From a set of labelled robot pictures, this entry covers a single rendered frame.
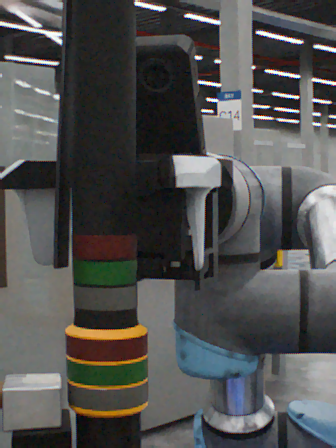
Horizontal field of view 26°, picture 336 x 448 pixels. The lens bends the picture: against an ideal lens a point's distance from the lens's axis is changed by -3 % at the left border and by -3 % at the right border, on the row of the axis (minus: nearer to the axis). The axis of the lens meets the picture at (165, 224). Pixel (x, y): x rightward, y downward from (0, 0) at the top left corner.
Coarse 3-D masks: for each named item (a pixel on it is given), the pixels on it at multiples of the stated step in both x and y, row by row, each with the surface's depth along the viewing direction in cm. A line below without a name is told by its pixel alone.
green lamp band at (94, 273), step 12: (72, 264) 38; (84, 264) 37; (96, 264) 37; (108, 264) 37; (120, 264) 37; (132, 264) 38; (72, 276) 38; (84, 276) 37; (96, 276) 37; (108, 276) 37; (120, 276) 37; (132, 276) 38
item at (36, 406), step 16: (16, 384) 38; (32, 384) 38; (48, 384) 38; (16, 400) 37; (32, 400) 37; (48, 400) 37; (16, 416) 37; (32, 416) 37; (48, 416) 37; (64, 416) 39; (16, 432) 37; (32, 432) 37; (48, 432) 37; (64, 432) 37
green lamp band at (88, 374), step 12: (72, 360) 38; (144, 360) 38; (72, 372) 38; (84, 372) 37; (96, 372) 37; (108, 372) 37; (120, 372) 37; (132, 372) 37; (144, 372) 38; (84, 384) 37; (96, 384) 37; (108, 384) 37; (120, 384) 37; (132, 384) 37
